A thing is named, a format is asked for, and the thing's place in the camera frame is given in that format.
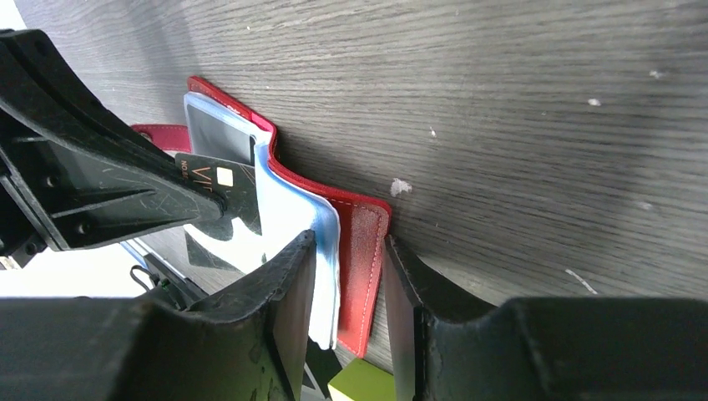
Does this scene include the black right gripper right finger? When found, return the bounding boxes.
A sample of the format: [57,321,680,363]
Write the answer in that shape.
[383,237,707,400]

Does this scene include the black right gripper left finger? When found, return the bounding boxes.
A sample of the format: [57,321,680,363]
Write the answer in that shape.
[1,231,316,400]

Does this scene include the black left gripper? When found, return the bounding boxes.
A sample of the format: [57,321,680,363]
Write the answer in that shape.
[1,29,226,261]

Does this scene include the red leather card holder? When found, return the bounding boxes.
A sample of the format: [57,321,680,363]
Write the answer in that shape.
[135,76,392,357]

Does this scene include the green rectangular block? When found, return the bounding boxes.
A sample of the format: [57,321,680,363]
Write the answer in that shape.
[327,358,396,401]

